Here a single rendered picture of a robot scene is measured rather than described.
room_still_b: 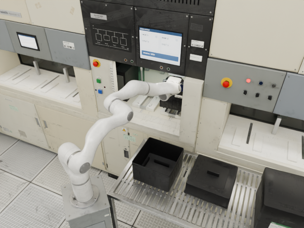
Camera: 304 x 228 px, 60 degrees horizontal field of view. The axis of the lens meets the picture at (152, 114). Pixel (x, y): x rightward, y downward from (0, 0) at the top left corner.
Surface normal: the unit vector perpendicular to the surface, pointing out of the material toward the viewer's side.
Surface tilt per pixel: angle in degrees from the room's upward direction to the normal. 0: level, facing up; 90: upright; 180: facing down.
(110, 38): 90
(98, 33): 90
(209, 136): 90
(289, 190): 0
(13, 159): 0
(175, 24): 90
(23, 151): 0
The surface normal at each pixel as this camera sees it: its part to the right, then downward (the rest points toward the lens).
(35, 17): -0.40, 0.57
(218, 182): 0.00, -0.79
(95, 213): 0.36, 0.58
